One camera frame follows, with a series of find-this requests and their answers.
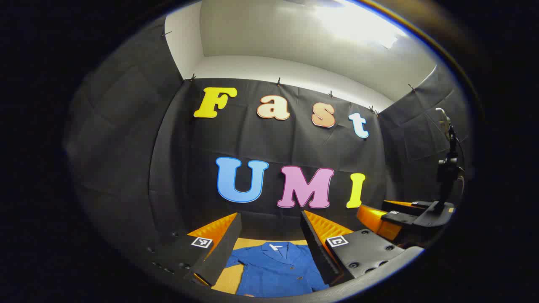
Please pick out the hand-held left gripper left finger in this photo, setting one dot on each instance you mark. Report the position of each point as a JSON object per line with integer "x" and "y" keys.
{"x": 223, "y": 248}

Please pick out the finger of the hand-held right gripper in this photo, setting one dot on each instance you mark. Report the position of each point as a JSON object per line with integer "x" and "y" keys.
{"x": 400, "y": 218}
{"x": 417, "y": 205}

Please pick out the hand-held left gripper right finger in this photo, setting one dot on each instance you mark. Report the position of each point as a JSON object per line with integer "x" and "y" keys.
{"x": 316, "y": 252}

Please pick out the ceiling light panel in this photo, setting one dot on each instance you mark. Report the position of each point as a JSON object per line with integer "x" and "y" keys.
{"x": 358, "y": 23}

